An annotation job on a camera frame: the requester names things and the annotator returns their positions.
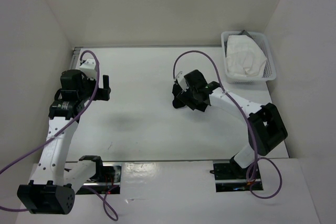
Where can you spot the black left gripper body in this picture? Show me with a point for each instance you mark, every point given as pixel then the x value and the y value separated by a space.
pixel 85 92

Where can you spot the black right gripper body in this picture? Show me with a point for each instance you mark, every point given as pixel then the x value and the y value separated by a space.
pixel 189 94

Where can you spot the black skirt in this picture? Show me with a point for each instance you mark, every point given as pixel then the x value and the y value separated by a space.
pixel 185 98

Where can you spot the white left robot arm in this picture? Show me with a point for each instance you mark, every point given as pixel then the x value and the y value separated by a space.
pixel 51 189

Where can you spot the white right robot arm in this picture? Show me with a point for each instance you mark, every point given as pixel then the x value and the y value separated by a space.
pixel 266 130

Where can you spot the white skirt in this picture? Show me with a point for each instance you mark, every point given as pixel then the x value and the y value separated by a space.
pixel 244 58

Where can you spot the dark grey garment in basket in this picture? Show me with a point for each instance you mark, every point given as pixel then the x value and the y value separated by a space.
pixel 244 32

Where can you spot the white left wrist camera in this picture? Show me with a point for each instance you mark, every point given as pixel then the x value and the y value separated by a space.
pixel 89 68

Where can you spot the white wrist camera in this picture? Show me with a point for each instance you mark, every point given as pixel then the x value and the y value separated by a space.
pixel 89 68
pixel 180 80

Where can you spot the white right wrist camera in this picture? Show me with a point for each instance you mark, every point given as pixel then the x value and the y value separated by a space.
pixel 180 80

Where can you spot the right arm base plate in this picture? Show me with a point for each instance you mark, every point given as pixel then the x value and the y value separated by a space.
pixel 229 179

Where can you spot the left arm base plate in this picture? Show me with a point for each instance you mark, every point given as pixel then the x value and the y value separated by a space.
pixel 109 182

